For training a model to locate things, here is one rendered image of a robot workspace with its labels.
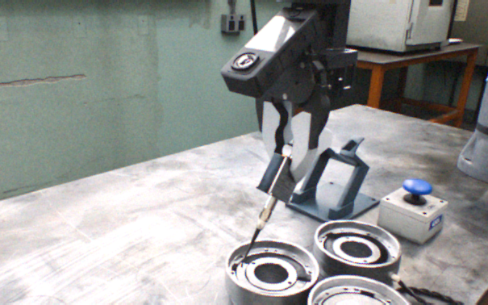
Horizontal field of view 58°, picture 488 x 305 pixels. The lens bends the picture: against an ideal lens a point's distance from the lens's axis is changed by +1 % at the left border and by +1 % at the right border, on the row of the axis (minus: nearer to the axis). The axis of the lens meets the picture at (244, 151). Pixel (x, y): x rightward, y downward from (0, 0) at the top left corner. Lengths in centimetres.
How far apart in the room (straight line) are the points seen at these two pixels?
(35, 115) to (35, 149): 15
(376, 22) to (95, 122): 170
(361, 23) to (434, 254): 230
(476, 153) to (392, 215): 32
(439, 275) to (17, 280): 51
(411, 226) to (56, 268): 48
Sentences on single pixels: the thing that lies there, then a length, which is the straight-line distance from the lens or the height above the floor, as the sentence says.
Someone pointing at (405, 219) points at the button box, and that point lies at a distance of 67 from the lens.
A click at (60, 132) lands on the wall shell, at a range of 206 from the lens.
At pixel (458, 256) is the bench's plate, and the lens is 68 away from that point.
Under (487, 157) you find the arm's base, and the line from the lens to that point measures 94.
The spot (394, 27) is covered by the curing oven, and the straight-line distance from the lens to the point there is 275.
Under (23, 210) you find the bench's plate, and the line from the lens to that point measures 74.
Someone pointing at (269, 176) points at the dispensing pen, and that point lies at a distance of 50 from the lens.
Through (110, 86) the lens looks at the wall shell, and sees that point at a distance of 212.
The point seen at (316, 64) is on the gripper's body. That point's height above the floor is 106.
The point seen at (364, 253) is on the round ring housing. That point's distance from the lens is 60.
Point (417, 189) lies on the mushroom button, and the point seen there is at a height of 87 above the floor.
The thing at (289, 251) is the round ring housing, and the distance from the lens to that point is 55.
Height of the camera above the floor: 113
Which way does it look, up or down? 21 degrees down
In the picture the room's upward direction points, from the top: 2 degrees clockwise
